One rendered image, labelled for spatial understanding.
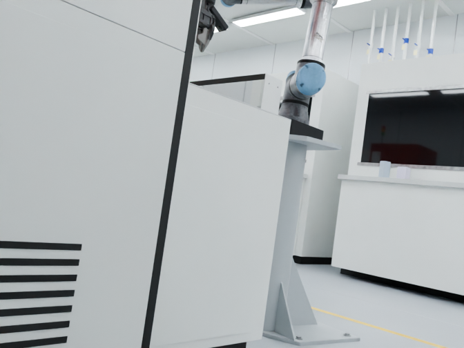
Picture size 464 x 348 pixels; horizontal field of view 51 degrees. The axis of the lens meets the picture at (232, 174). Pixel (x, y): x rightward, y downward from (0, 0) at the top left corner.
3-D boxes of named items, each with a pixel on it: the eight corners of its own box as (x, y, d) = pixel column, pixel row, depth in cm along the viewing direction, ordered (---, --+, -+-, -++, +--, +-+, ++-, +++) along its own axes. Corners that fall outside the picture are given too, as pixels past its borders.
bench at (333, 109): (284, 264, 464) (312, 60, 475) (167, 236, 589) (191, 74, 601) (344, 265, 541) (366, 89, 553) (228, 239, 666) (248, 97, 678)
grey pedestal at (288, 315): (291, 314, 245) (311, 153, 250) (360, 341, 209) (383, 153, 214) (206, 316, 216) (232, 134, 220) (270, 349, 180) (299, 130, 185)
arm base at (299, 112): (288, 130, 222) (293, 108, 223) (315, 129, 211) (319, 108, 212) (266, 120, 212) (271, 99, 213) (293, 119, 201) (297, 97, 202)
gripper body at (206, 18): (186, 25, 194) (190, -4, 195) (202, 32, 200) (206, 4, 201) (199, 22, 189) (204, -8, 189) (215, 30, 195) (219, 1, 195)
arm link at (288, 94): (304, 109, 219) (309, 80, 220) (313, 103, 206) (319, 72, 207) (278, 103, 217) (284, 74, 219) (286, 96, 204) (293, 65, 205)
